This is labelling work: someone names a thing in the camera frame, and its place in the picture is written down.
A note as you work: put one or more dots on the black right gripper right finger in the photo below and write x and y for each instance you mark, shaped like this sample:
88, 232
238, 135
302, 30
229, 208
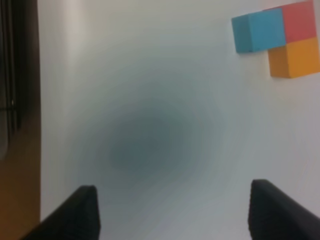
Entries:
273, 215

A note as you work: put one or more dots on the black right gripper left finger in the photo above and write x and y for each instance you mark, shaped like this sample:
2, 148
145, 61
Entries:
77, 218

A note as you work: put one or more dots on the orange cube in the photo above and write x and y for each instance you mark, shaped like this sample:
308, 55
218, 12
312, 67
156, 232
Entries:
295, 59

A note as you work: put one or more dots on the blue cube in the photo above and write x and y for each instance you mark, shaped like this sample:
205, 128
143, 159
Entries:
259, 31

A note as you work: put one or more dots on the red cube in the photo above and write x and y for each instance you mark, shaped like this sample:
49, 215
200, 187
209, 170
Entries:
299, 20

